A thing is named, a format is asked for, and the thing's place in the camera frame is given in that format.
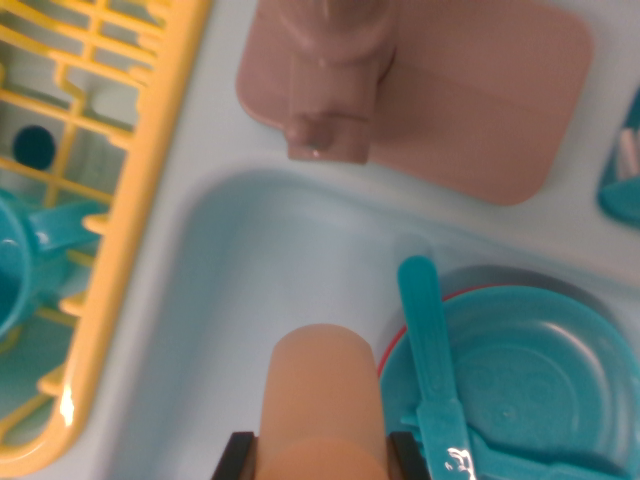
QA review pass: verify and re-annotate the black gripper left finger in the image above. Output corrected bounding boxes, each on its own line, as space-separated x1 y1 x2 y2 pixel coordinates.
212 432 261 480

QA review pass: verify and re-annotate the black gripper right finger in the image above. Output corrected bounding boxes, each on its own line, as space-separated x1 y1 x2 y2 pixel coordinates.
389 432 434 480

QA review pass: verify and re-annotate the beige detergent bottle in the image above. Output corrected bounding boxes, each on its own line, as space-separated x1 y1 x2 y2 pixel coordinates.
257 323 391 480

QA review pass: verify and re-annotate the light blue toy sink unit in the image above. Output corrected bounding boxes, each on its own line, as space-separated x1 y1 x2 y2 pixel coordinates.
0 0 640 480

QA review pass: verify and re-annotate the red plastic plate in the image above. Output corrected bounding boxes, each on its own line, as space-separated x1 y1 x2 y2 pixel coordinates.
377 285 481 381

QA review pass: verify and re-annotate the teal plastic knife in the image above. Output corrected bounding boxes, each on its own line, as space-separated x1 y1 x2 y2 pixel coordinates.
397 255 479 480

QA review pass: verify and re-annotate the teal plastic plate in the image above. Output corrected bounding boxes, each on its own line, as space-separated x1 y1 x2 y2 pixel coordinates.
379 285 640 480

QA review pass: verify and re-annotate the yellow plastic dish rack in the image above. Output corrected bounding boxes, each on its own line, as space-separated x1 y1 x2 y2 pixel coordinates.
0 0 214 479

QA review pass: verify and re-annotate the teal plastic mug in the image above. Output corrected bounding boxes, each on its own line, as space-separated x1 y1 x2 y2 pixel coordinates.
0 187 109 356

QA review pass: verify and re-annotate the teal dish brush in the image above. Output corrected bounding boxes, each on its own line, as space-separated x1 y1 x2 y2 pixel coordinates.
597 87 640 224

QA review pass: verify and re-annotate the grey toy faucet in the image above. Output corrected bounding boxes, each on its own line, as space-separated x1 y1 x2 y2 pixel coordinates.
234 0 595 206

